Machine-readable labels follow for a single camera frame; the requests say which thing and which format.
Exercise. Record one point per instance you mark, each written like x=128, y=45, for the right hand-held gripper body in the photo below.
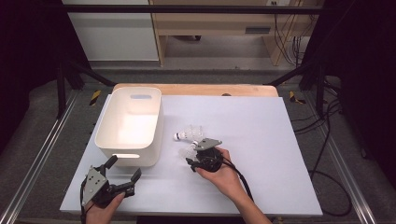
x=210, y=160

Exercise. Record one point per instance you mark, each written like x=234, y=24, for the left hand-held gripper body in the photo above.
x=102, y=191

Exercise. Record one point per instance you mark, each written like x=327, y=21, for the white plastic storage bin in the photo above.
x=137, y=124

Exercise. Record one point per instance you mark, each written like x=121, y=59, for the person's left hand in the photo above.
x=99, y=216

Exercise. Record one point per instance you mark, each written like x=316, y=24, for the person's right hand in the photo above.
x=227, y=179

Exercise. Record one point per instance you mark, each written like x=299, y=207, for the wooden table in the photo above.
x=199, y=89

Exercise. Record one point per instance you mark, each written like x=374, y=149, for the white cabinet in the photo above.
x=115, y=34

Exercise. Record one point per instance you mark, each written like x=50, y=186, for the light wooden desk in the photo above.
x=214, y=23

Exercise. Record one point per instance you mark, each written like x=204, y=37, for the black curtain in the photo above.
x=25, y=46
x=367, y=62

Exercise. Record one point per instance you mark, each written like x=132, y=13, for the aluminium floor rail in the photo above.
x=51, y=133
x=334, y=149

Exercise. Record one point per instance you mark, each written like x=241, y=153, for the black frame strut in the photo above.
x=320, y=93
x=60, y=93

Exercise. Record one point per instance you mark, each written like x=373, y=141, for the black horizontal frame bar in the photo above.
x=186, y=9

